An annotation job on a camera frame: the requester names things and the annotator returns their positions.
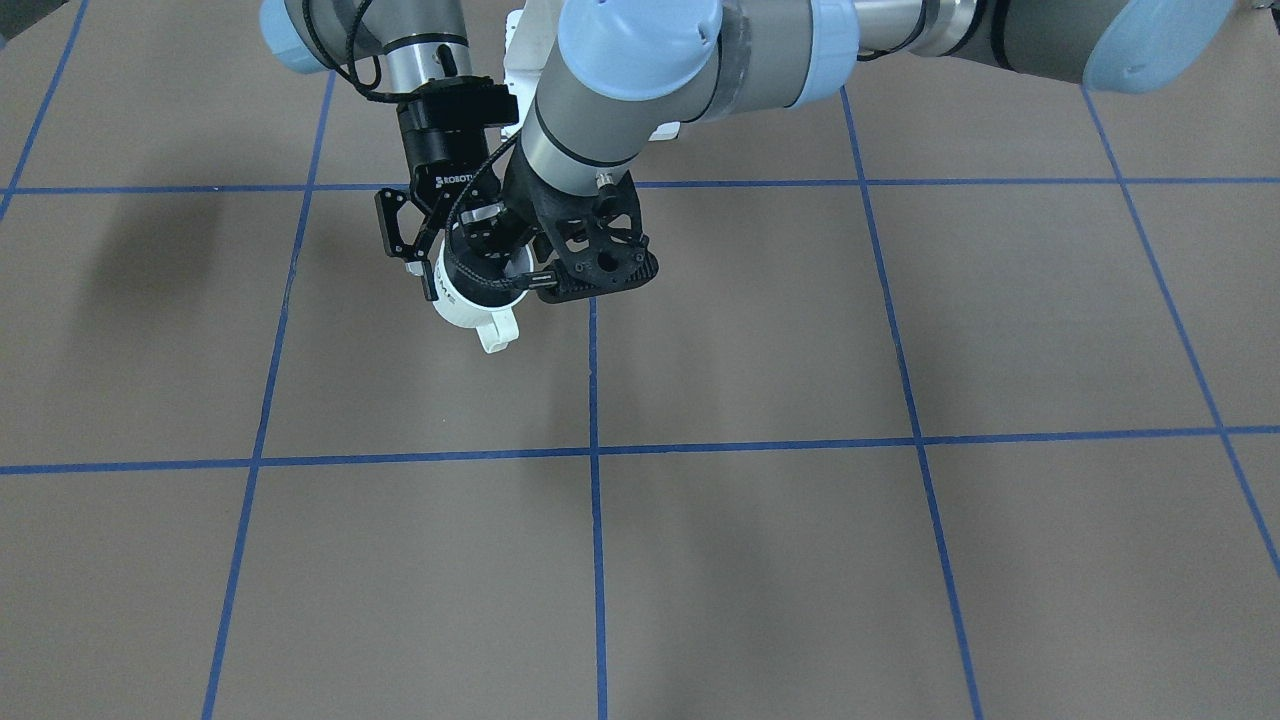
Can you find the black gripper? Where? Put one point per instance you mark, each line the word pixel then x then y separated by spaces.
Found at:
pixel 432 143
pixel 523 196

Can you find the white ceramic mug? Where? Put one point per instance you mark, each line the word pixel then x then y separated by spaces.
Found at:
pixel 465 303

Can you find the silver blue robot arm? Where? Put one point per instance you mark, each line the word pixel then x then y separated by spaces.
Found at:
pixel 413 56
pixel 783 54

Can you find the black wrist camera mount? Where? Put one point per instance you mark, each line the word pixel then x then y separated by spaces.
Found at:
pixel 598 241

